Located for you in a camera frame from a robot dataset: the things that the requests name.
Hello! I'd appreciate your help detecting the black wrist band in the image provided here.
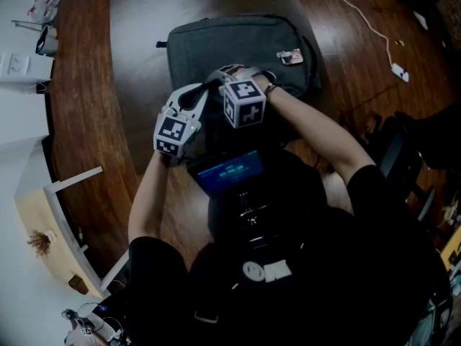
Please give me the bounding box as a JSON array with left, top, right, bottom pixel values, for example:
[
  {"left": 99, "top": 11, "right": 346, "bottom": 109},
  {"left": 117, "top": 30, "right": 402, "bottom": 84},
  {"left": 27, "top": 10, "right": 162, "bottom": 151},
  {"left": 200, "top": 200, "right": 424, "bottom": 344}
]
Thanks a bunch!
[{"left": 264, "top": 81, "right": 282, "bottom": 99}]

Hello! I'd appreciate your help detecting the small brown box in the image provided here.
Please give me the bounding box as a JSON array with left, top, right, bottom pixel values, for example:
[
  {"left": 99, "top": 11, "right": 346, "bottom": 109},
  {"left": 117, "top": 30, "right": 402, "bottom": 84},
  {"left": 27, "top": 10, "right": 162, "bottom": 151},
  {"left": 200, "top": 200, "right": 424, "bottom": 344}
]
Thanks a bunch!
[{"left": 68, "top": 275, "right": 90, "bottom": 296}]

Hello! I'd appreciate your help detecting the chest-mounted tablet screen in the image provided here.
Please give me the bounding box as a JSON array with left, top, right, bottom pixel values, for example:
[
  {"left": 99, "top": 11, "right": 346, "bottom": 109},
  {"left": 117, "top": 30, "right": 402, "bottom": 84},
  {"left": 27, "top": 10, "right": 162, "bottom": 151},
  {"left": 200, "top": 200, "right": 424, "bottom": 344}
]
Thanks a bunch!
[{"left": 187, "top": 148, "right": 267, "bottom": 196}]

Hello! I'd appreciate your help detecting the brown dried plant pot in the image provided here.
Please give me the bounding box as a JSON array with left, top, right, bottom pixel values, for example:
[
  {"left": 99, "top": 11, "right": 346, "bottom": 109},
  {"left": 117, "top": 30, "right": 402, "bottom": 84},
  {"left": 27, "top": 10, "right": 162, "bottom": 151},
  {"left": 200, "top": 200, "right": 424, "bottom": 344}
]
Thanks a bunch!
[{"left": 27, "top": 229, "right": 58, "bottom": 258}]

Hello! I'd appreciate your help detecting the light wooden white-legged table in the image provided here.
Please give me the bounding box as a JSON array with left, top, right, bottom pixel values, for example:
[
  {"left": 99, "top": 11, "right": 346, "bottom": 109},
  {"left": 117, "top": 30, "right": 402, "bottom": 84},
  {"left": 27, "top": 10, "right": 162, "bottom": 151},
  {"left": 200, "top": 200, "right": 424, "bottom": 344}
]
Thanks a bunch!
[{"left": 14, "top": 166, "right": 130, "bottom": 299}]

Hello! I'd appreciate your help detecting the person's left forearm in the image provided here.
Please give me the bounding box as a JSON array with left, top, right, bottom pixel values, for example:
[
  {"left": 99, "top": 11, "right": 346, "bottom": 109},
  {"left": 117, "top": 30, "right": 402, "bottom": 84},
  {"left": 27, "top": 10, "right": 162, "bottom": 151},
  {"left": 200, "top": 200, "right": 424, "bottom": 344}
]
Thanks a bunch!
[{"left": 128, "top": 151, "right": 170, "bottom": 247}]

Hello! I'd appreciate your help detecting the person's black t-shirt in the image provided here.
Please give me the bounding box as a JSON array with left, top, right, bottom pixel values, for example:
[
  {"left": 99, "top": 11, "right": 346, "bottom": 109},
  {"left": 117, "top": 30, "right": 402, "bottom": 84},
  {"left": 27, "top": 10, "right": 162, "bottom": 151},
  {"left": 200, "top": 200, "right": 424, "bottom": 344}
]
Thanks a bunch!
[{"left": 125, "top": 149, "right": 453, "bottom": 346}]

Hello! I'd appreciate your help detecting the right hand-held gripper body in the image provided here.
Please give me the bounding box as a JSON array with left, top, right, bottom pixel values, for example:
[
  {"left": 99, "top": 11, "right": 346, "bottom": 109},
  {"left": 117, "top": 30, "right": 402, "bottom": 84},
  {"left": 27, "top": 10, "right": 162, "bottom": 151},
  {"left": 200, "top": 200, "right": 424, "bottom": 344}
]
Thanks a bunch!
[{"left": 218, "top": 68, "right": 268, "bottom": 130}]

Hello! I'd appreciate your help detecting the grey backpack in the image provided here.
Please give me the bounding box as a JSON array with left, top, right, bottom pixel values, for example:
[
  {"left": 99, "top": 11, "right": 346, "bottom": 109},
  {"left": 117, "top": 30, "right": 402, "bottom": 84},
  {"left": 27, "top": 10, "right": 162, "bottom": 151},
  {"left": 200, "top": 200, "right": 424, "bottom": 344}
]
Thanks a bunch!
[{"left": 156, "top": 12, "right": 323, "bottom": 147}]

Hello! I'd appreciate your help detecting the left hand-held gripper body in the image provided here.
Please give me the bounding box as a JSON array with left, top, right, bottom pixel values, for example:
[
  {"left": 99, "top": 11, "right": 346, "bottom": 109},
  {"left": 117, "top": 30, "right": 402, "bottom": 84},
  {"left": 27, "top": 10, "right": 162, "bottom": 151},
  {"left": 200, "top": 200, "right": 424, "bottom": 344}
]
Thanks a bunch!
[{"left": 153, "top": 105, "right": 202, "bottom": 159}]

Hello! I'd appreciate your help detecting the person's right forearm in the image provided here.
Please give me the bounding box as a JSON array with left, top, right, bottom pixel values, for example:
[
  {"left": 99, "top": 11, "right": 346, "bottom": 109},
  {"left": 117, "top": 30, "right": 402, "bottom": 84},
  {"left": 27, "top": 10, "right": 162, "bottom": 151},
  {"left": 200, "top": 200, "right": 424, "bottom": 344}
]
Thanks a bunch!
[{"left": 266, "top": 84, "right": 377, "bottom": 187}]

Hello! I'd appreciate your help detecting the white waste bin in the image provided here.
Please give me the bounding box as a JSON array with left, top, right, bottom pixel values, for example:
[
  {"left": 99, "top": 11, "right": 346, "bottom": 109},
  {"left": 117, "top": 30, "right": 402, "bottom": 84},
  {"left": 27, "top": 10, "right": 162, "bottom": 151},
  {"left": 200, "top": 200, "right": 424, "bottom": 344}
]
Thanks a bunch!
[{"left": 35, "top": 25, "right": 59, "bottom": 56}]

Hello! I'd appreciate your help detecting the black fabric heap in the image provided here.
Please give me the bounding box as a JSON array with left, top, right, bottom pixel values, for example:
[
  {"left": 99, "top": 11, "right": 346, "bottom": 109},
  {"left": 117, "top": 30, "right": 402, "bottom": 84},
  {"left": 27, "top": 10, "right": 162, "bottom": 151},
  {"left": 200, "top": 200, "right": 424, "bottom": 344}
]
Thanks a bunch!
[{"left": 394, "top": 102, "right": 461, "bottom": 171}]

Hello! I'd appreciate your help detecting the small picture card tag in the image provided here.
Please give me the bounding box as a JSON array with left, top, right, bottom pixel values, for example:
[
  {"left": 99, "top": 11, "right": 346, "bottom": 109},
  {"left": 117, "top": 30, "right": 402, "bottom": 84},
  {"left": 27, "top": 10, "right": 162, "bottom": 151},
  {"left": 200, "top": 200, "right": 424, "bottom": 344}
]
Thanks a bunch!
[{"left": 276, "top": 48, "right": 304, "bottom": 66}]

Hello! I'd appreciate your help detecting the white water dispenser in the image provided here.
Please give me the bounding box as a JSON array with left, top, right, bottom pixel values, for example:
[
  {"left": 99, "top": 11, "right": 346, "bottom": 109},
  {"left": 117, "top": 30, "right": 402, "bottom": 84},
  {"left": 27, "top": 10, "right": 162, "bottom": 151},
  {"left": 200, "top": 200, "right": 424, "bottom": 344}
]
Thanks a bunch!
[{"left": 0, "top": 50, "right": 54, "bottom": 85}]

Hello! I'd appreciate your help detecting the long white power cable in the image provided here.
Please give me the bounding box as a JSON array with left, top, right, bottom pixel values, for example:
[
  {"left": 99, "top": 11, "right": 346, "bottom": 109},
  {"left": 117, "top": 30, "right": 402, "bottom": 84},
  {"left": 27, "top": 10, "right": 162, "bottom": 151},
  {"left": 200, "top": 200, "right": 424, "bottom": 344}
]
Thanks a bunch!
[{"left": 306, "top": 0, "right": 395, "bottom": 66}]

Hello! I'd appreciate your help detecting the person's right hand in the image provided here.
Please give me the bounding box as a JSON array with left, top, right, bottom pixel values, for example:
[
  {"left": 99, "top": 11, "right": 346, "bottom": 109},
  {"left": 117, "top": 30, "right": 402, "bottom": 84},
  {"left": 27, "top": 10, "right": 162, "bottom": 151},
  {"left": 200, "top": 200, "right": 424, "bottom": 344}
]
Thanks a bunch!
[{"left": 251, "top": 70, "right": 277, "bottom": 97}]

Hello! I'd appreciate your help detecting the white power strip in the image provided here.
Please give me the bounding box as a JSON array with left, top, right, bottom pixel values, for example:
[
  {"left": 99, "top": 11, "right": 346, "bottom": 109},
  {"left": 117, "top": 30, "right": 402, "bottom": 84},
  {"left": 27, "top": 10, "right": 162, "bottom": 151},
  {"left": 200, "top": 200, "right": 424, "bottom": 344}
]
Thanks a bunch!
[{"left": 390, "top": 62, "right": 411, "bottom": 83}]

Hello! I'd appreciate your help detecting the thin metal pole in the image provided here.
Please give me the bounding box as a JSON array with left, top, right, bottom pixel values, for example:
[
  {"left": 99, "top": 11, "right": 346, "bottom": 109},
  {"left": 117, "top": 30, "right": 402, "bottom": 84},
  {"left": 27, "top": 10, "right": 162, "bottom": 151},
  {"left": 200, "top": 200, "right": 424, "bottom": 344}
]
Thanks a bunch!
[{"left": 10, "top": 19, "right": 44, "bottom": 32}]

